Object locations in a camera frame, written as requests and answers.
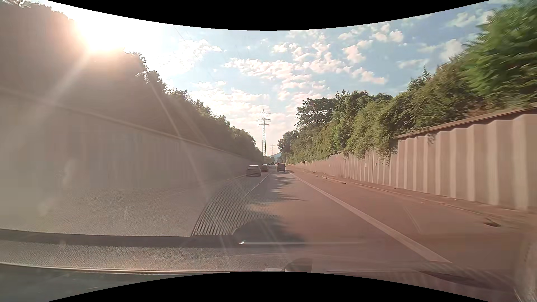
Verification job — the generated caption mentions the steel lattice pylon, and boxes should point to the steel lattice pylon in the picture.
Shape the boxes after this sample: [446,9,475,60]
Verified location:
[256,109,272,157]

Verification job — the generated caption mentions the road markings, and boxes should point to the road markings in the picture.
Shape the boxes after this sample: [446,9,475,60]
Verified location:
[232,167,451,264]

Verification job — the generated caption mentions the row of trees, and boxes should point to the row of trees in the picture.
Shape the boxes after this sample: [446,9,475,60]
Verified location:
[278,0,537,165]
[0,0,265,163]

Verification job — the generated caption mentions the car's own bonnet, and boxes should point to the car's own bonnet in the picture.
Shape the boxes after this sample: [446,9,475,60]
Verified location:
[0,252,529,302]

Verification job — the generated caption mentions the grey asphalt road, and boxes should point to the grey asphalt road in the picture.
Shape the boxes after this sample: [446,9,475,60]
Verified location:
[191,163,537,273]

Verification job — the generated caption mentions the ribbed concrete retaining wall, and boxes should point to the ribbed concrete retaining wall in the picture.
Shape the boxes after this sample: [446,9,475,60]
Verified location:
[0,88,264,237]
[289,105,537,212]

